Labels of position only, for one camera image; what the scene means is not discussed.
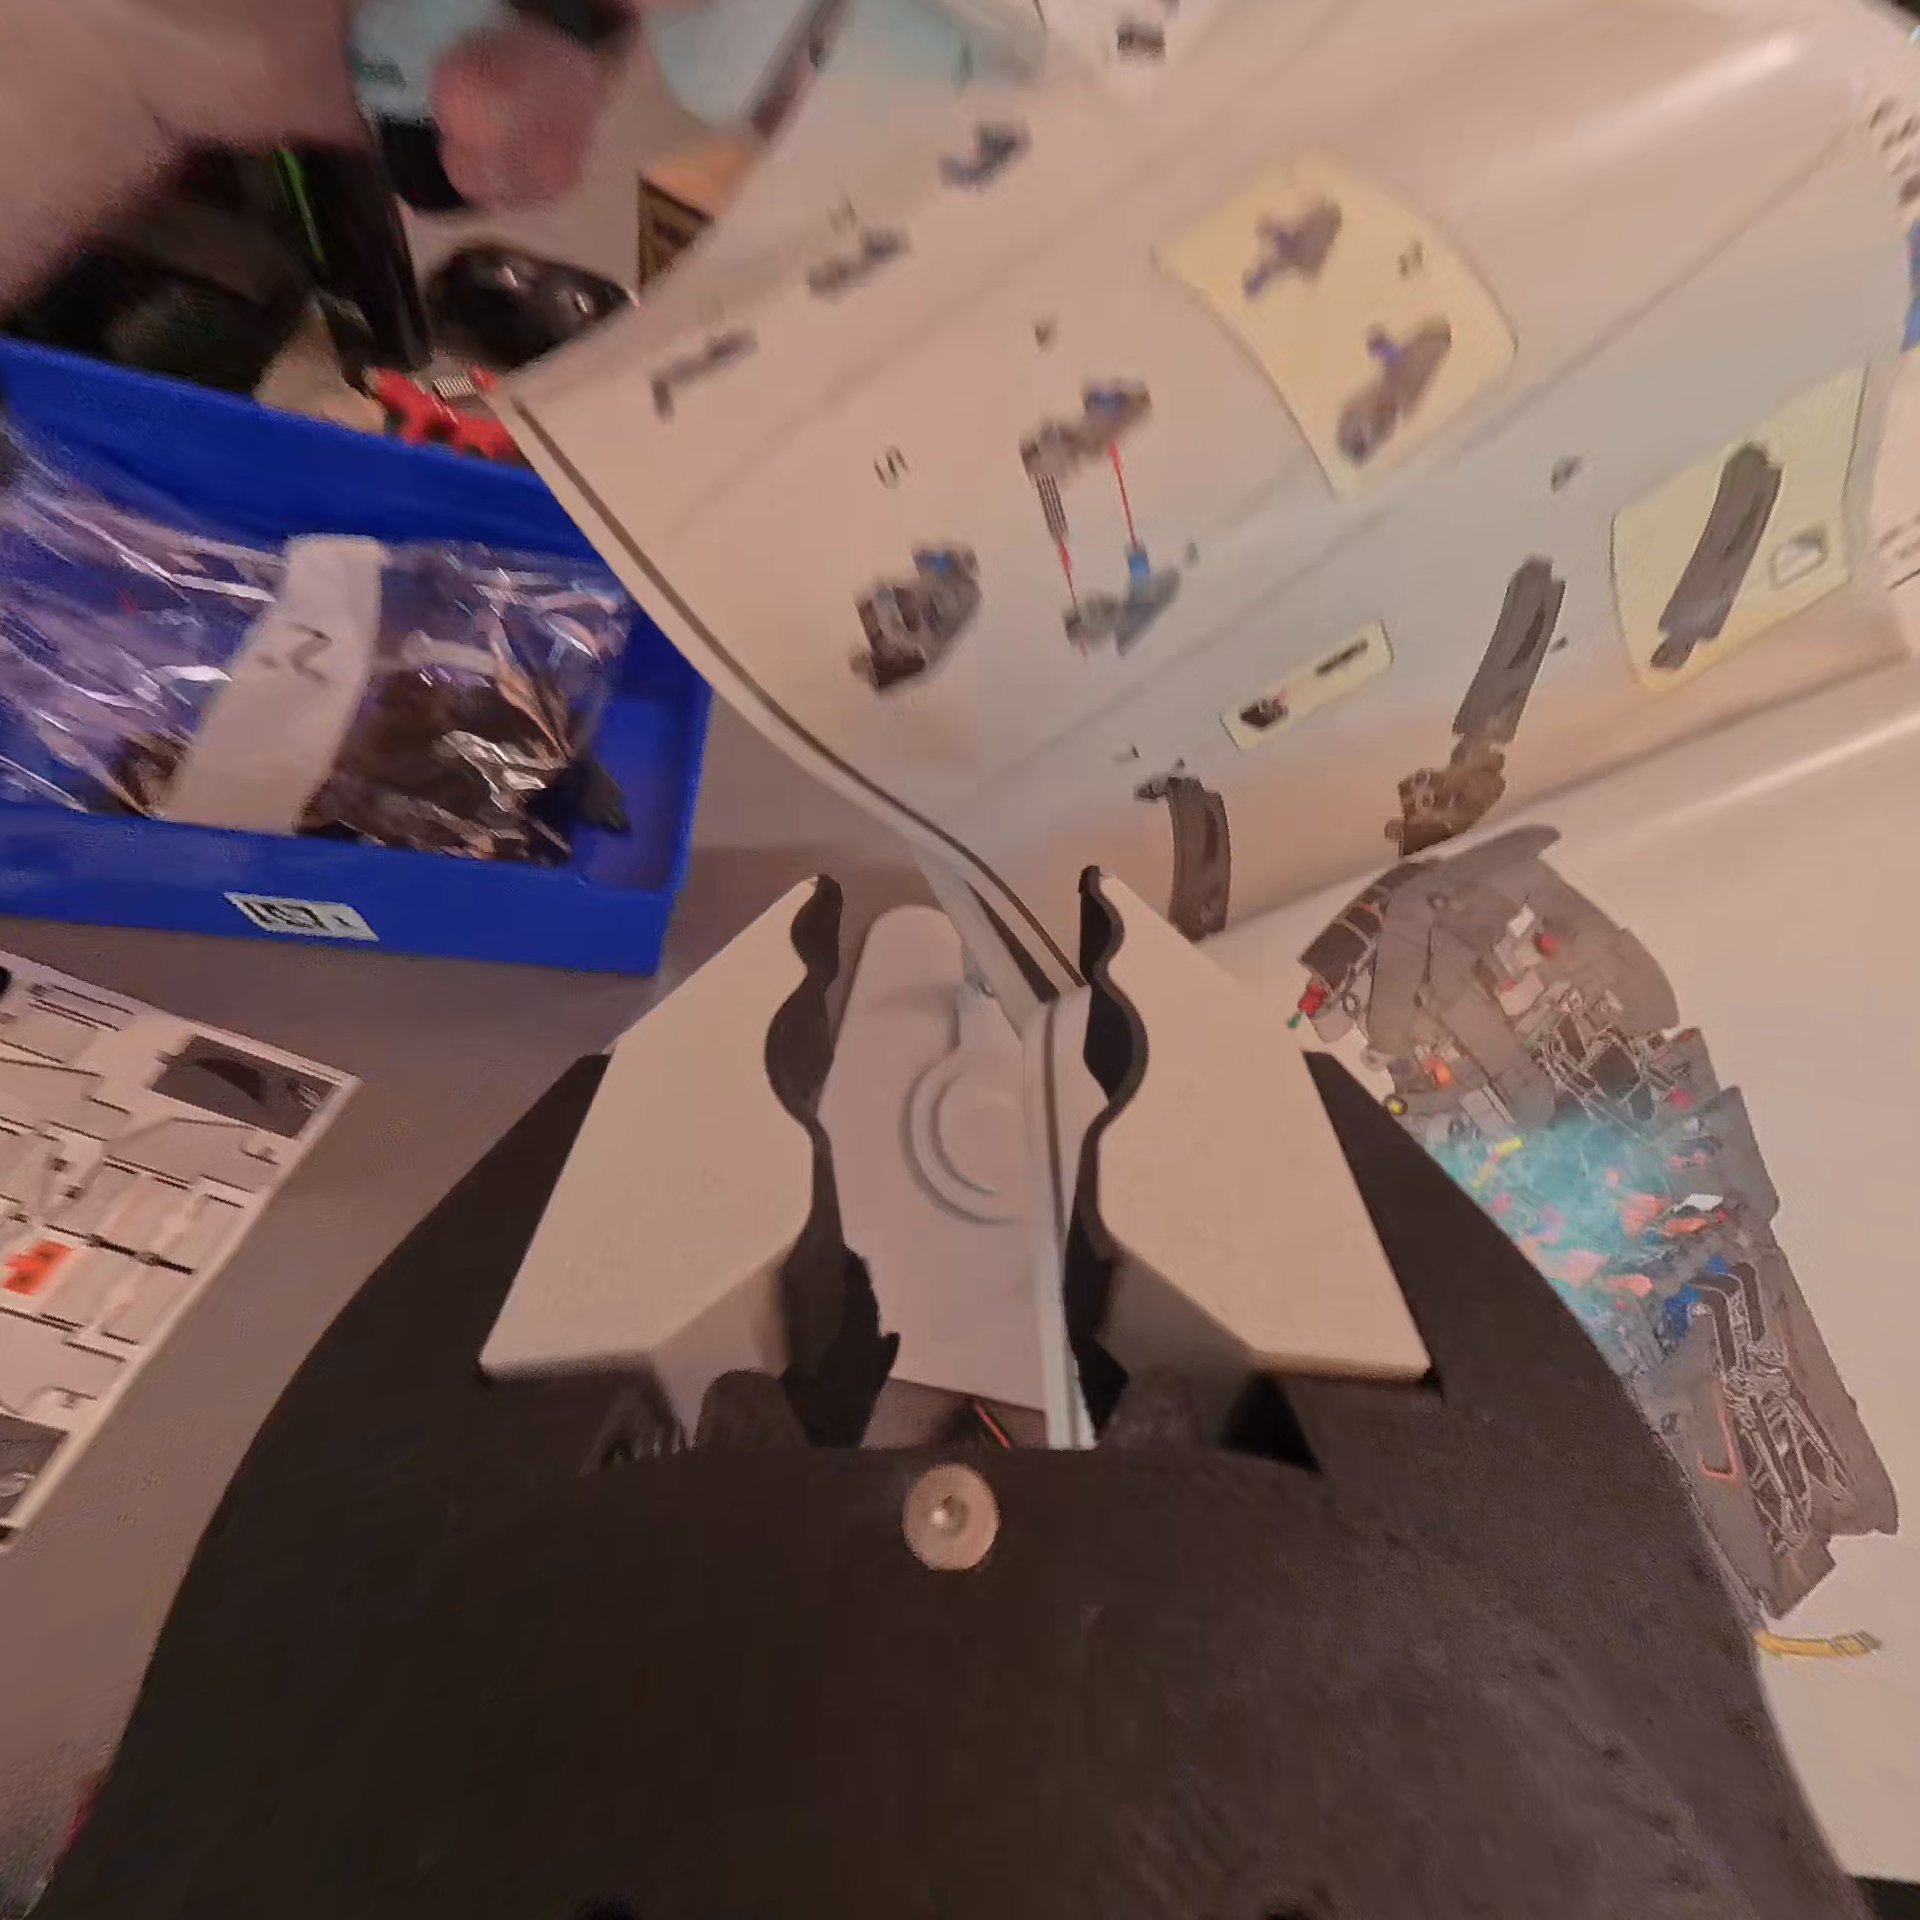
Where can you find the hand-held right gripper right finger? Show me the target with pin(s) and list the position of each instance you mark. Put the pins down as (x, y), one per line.
(1245, 1200)

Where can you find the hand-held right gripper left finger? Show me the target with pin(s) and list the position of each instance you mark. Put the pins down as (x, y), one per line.
(661, 1200)

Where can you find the blue bin with square tag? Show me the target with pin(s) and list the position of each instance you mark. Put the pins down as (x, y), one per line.
(524, 915)

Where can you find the instruction booklet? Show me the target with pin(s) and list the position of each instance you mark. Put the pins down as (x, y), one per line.
(1349, 600)

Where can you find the person's left forearm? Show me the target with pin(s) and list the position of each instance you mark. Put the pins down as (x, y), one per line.
(120, 106)

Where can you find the white book stand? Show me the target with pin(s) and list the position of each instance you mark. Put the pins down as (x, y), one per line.
(961, 1141)

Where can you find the white sticker sheet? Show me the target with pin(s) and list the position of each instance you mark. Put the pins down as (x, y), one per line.
(149, 1200)

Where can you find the clear bag with white strip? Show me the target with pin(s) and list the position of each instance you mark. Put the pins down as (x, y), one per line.
(285, 676)

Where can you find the black rounded object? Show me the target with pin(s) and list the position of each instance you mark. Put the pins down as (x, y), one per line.
(524, 300)

